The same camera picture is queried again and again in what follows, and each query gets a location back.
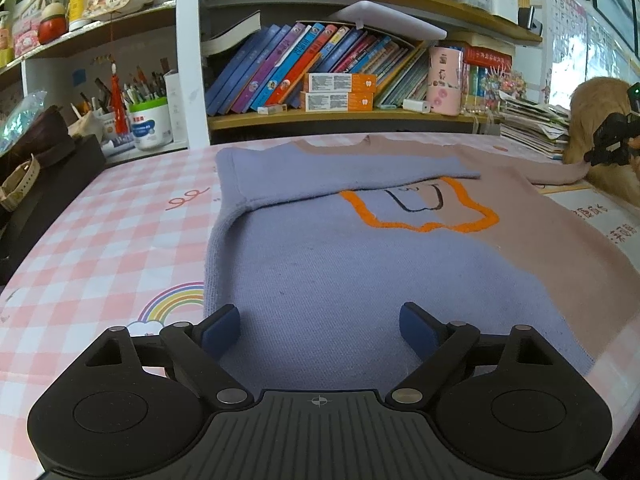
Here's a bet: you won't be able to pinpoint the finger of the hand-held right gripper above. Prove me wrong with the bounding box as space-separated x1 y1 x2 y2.
584 112 635 167

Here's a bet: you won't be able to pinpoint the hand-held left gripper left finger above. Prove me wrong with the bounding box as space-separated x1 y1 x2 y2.
82 304 257 409

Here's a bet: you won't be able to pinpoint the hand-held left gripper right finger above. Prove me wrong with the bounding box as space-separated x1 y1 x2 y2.
384 302 558 407

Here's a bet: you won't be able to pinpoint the purple and pink knit sweater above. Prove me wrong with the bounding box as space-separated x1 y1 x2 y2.
202 135 635 391

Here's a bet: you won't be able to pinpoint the brown furry plush toy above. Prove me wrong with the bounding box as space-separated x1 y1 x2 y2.
562 77 640 216

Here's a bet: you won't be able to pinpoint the white sheet with red writing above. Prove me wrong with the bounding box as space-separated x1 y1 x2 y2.
537 182 640 261

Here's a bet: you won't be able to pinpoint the stack of magazines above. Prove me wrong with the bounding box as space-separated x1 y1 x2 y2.
500 96 572 160

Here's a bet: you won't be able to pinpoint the colourful beaded flower ornament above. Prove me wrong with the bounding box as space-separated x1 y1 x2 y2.
482 70 527 111

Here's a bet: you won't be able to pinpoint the small black device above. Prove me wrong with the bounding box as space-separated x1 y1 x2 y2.
517 6 543 31

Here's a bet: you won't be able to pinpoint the pink checked cartoon desk mat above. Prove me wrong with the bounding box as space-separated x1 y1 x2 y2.
0 132 640 461

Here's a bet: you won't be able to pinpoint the flat beige books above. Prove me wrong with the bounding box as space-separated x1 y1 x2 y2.
445 31 516 56

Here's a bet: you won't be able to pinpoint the white storage box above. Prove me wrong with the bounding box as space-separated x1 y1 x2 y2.
487 0 519 23

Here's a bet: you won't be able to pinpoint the pink printed tumbler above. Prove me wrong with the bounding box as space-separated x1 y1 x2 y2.
427 46 463 115

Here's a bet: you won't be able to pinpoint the white and green tin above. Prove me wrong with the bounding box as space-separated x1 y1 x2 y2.
127 99 173 152

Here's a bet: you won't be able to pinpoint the white wooden bookshelf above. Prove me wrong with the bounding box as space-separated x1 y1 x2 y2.
175 0 546 148

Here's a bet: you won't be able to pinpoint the black box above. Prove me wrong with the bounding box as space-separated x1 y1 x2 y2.
0 135 107 286

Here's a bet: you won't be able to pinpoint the orange and white toothpaste box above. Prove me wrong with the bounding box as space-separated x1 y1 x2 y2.
306 72 377 94
301 92 375 112

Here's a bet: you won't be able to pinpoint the beige wrist watch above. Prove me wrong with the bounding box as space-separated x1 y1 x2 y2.
0 154 40 212

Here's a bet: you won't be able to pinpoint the red tassel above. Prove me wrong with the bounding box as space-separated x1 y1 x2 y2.
109 62 126 136

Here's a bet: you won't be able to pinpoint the bunch of pens and pencils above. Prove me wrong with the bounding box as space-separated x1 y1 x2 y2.
70 60 168 113

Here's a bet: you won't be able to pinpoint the dark brown hat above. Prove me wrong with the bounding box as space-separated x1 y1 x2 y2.
0 105 76 171

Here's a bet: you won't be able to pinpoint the row of leaning colourful books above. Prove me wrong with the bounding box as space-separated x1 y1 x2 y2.
205 21 431 115

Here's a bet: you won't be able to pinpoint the clear bluish plastic bag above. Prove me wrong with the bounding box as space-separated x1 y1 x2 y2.
0 91 48 153

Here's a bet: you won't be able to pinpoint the thick dark-covered book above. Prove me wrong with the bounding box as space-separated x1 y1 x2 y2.
202 10 262 56

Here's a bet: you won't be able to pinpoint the white side shelf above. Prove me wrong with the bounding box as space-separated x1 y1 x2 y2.
0 5 191 157

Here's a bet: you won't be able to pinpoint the red round doll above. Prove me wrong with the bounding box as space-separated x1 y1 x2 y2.
37 2 68 45

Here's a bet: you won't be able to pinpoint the pink patterned box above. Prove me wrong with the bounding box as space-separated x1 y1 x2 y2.
12 22 41 58

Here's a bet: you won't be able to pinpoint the white and yellow bottle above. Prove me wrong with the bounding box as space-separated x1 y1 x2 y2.
67 0 94 31

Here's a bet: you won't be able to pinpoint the alphabet wall poster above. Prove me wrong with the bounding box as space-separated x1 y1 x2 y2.
549 0 640 106

